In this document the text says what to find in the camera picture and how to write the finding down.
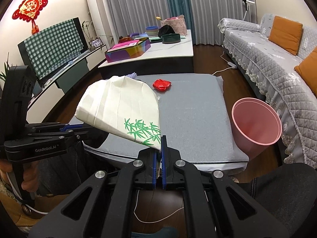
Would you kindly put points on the potted green plant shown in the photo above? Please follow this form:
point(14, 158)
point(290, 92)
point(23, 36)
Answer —
point(3, 74)

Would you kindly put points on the television with checked cloth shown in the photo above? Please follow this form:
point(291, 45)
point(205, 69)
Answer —
point(52, 48)

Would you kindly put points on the white and green TV cabinet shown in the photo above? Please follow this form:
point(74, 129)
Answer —
point(56, 88)

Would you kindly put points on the white standing air conditioner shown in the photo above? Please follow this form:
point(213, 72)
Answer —
point(102, 21)

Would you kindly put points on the grey quilted sofa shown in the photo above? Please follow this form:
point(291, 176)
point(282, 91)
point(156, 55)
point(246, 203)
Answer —
point(271, 69)

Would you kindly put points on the purple foam fruit net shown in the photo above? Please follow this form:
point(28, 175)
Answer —
point(132, 75)

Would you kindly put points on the orange cushion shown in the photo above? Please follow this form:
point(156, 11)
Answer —
point(307, 70)
point(286, 34)

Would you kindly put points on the person's left hand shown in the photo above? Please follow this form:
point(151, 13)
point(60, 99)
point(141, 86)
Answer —
point(30, 177)

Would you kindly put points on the grey pleated curtain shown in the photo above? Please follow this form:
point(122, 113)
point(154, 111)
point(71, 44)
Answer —
point(135, 15)

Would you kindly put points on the dark green round tin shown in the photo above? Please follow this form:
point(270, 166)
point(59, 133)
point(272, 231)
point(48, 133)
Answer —
point(171, 38)

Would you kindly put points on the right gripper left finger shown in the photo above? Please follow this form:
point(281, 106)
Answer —
point(102, 206)

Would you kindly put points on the red wrapper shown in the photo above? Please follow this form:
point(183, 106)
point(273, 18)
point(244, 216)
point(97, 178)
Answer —
point(161, 85)

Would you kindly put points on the small photo frame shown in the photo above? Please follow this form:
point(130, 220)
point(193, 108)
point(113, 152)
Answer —
point(96, 43)

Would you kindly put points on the blue lidded bowl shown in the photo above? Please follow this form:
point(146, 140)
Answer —
point(152, 30)

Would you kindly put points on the grey felt table mat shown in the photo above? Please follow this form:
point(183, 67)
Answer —
point(193, 118)

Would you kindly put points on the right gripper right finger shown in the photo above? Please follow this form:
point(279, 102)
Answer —
point(214, 205)

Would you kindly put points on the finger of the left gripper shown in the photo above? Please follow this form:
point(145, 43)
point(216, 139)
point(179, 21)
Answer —
point(91, 136)
point(71, 127)

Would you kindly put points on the teal curtain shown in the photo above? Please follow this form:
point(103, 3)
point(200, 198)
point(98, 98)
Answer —
point(178, 7)

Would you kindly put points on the red Chinese knot decoration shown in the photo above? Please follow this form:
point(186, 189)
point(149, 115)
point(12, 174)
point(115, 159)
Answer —
point(28, 11)

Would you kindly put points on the pink trash bin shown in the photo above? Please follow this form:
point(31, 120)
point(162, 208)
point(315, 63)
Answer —
point(255, 126)

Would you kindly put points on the white marble coffee table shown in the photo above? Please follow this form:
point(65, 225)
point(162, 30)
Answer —
point(158, 59)

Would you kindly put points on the orange cushion near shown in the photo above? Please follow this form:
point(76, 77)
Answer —
point(307, 70)

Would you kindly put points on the orange cushion far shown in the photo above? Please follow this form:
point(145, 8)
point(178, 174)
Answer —
point(286, 34)

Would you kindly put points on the white bamboo-print paper bag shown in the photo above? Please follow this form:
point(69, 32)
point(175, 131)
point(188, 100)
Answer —
point(124, 107)

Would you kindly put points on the black cap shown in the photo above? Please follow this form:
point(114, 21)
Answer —
point(165, 30)

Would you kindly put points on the colourful gift box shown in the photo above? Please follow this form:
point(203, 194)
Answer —
point(128, 50)

